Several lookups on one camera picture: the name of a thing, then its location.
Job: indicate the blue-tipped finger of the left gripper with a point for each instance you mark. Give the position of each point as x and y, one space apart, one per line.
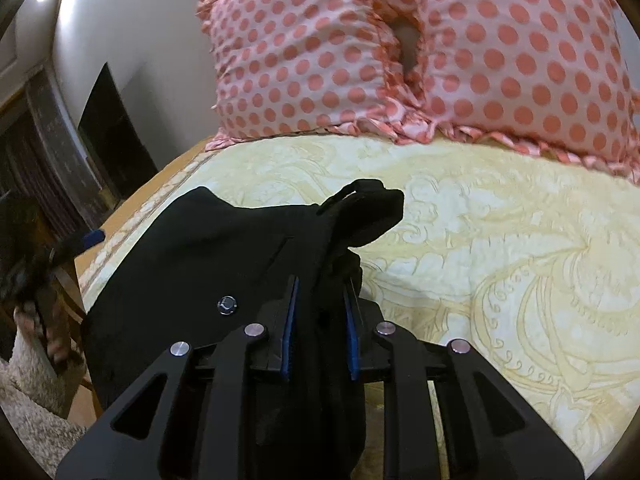
93 238

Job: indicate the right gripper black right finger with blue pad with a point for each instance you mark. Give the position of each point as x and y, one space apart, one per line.
447 412

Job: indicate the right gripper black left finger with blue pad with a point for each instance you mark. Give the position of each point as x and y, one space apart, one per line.
211 412

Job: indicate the black pants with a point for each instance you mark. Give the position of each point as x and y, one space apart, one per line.
206 267

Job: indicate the cream fleece sleeve forearm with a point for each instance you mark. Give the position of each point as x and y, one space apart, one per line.
37 402

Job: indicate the person's left hand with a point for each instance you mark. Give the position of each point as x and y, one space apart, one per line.
55 339

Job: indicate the dark curtain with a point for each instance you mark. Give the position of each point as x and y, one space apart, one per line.
43 157

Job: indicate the dark wooden headboard panel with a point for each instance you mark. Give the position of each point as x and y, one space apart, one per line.
112 139

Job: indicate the yellow patterned bed sheet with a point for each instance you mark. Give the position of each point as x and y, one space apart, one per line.
535 262

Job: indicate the pink polka dot pillow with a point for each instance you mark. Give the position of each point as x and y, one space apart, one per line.
543 77
288 67

